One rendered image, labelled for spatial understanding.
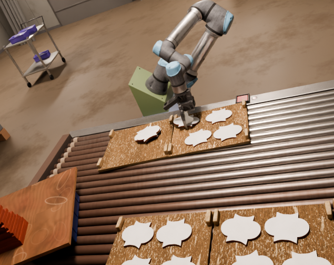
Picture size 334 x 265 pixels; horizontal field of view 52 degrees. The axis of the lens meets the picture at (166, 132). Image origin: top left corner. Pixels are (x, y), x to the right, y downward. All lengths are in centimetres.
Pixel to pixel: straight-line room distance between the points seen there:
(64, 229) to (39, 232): 13
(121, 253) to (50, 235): 31
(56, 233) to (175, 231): 50
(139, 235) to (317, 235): 66
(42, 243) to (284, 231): 94
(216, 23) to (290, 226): 120
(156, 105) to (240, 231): 117
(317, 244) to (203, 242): 38
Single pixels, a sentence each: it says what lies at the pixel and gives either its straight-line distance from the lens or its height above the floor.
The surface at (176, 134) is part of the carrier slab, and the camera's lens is 184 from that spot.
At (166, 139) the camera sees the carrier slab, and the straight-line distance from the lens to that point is 184.
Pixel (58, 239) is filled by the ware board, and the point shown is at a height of 104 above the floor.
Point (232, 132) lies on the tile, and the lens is 170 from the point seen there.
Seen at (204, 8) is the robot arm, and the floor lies 140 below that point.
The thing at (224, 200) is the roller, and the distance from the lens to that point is 142.
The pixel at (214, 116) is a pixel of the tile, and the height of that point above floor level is 94.
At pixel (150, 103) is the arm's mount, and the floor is 96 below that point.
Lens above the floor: 195
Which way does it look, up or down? 32 degrees down
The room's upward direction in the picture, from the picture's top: 24 degrees counter-clockwise
